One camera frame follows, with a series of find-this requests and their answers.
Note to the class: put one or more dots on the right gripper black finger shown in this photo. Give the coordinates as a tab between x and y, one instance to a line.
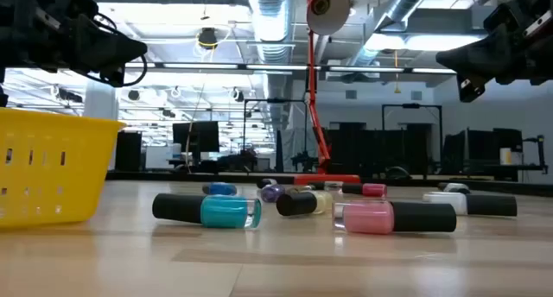
471	89
488	55

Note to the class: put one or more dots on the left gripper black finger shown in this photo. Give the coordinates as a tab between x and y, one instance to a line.
103	48
113	77

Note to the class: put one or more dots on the silver nail polish bottle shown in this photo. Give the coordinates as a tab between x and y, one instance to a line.
457	187

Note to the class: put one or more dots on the white nail polish bottle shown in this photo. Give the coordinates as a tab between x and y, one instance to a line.
449	201

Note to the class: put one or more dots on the magenta nail polish bottle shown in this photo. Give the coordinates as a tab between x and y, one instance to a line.
373	190

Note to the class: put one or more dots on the blue nail polish bottle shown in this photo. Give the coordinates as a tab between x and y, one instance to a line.
221	189

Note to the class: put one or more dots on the light pink nail polish bottle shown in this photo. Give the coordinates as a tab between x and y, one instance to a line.
367	217

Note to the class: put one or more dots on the clear nail polish bottle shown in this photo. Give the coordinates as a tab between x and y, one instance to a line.
333	186

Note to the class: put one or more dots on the teal nail polish bottle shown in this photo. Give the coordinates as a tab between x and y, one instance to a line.
224	211

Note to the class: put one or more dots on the purple nail polish bottle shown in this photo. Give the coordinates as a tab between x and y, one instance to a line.
272	193

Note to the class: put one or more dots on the taupe nail polish bottle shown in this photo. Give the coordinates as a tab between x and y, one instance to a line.
298	188

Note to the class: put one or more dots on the pale yellow nail polish bottle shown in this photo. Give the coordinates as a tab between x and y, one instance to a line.
296	204

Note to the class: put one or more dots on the white building column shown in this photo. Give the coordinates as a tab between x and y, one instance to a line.
100	100

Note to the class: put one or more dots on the black equipment bench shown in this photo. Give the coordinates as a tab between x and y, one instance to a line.
475	150

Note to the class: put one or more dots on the yellow hanging sign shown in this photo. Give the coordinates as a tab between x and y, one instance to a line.
397	90

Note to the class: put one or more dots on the black cabinet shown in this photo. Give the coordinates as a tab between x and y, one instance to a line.
128	152

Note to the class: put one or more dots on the cream paper roll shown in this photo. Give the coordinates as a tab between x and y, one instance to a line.
506	156

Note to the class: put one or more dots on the black computer monitor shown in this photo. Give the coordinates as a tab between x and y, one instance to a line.
196	136

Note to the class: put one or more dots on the black room partition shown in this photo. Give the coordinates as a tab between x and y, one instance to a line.
367	150

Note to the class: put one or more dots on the yellow plastic basket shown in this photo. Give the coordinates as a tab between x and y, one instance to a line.
65	189

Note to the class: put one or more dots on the red desk lamp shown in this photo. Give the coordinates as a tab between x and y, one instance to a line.
327	179

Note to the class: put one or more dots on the black background rig frame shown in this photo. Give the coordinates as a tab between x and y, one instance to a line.
276	100
410	105

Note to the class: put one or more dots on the silver ventilation duct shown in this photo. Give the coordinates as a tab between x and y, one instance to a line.
272	25
404	1

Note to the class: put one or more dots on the black overhead camera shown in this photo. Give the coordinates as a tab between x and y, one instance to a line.
207	37

